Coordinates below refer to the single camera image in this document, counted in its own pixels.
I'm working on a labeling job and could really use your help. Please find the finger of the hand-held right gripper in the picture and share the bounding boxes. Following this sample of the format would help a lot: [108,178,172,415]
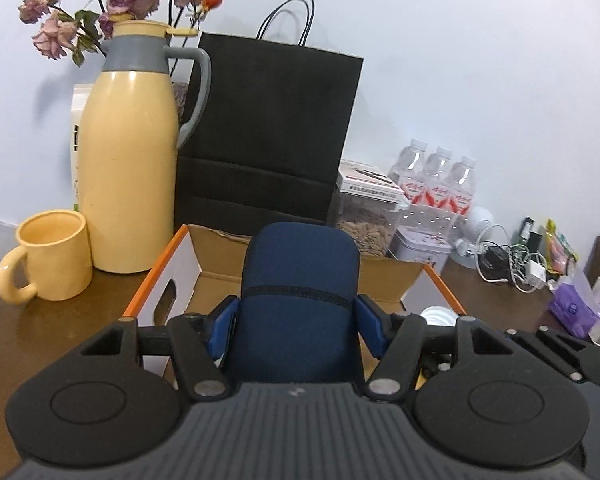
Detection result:
[504,326,588,383]

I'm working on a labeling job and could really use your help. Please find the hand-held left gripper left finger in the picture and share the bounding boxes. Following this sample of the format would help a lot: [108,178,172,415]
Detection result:
[80,296,242,403]

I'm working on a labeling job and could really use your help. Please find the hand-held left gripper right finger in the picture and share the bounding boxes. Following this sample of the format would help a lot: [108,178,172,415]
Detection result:
[355,294,512,403]

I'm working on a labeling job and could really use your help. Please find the orange cardboard box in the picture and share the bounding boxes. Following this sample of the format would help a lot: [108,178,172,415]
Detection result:
[122,224,468,386]

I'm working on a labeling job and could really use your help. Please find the stack of white caps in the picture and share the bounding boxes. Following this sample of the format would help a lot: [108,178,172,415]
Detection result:
[420,305,457,332]

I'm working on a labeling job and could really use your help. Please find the navy glasses case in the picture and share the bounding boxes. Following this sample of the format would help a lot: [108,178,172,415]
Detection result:
[222,222,366,386]

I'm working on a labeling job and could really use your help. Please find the purple tissue pack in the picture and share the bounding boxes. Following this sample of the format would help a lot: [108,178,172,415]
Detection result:
[550,265,600,339]

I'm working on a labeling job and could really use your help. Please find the white charger plug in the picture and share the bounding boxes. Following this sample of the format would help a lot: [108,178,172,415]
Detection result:
[526,260,549,289]

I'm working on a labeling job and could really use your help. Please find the silver tin box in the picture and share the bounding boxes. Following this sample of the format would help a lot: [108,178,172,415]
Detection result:
[389,225,452,276]

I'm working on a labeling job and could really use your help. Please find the colourful snack packet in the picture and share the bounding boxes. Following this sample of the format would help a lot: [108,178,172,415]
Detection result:
[545,219,579,276]

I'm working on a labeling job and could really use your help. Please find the clear seed container white lid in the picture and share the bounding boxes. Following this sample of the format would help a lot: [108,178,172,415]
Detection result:
[336,159,411,257]

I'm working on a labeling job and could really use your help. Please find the black power adapter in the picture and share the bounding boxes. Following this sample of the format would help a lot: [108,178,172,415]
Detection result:
[480,244,507,271]

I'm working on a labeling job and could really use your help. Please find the black small device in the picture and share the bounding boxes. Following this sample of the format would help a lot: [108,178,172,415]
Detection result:
[517,216,544,256]

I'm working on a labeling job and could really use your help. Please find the white robot figure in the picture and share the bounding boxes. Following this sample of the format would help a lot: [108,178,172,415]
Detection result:
[452,206,496,267]

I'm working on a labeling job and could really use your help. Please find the clear water bottle red label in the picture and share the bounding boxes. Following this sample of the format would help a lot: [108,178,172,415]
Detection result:
[445,156,477,221]
[422,146,453,208]
[389,138,427,201]

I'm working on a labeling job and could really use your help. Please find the yellow thermos jug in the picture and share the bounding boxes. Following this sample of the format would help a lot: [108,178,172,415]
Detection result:
[78,21,212,275]

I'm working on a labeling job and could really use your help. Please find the yellow mug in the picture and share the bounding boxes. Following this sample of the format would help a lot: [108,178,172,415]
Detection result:
[0,210,93,306]

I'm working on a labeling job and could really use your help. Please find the black paper bag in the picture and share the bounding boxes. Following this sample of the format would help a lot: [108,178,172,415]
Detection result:
[174,0,365,226]

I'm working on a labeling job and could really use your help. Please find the white carton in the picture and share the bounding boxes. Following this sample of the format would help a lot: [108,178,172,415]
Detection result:
[70,83,96,211]

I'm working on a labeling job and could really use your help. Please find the white cable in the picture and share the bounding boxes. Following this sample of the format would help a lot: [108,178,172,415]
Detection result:
[477,224,552,294]

